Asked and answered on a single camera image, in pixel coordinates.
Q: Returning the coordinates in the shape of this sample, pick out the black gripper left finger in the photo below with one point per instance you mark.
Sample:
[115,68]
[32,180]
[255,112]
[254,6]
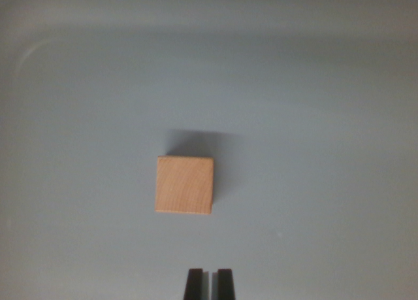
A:
[194,285]

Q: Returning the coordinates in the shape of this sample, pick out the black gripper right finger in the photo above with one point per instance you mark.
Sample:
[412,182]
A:
[226,285]

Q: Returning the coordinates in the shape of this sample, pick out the grey plastic bin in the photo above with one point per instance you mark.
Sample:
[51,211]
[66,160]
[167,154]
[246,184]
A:
[310,117]

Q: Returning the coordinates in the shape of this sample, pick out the wooden cube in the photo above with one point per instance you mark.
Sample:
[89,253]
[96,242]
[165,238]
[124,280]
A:
[184,184]

